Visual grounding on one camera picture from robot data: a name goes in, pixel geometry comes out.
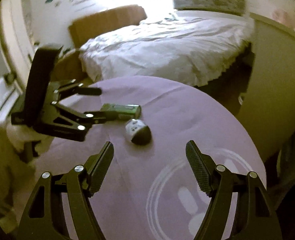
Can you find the white bedside cabinet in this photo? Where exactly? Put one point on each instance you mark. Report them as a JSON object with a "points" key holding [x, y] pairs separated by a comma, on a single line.
{"points": [[268, 109]]}

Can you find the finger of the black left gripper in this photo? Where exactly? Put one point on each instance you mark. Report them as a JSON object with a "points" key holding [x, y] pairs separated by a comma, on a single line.
{"points": [[63, 122], [66, 88]]}

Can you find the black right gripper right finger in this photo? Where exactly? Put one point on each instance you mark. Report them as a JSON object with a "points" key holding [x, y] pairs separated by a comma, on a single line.
{"points": [[254, 216]]}

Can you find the white black paper cup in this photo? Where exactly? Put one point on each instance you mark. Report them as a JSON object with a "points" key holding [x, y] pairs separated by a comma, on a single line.
{"points": [[137, 132]]}

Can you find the white bed duvet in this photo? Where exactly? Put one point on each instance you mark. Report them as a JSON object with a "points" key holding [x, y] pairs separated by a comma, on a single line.
{"points": [[192, 50]]}

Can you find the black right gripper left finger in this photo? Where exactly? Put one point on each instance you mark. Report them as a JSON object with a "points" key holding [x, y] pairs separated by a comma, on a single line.
{"points": [[43, 216]]}

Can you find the green drink can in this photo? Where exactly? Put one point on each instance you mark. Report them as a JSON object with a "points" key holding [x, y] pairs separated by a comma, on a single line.
{"points": [[121, 112]]}

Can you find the wooden bed frame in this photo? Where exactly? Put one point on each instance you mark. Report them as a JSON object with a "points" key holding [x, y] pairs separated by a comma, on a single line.
{"points": [[69, 66]]}

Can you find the white gloved left hand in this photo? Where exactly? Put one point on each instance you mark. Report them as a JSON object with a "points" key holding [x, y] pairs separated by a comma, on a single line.
{"points": [[19, 135]]}

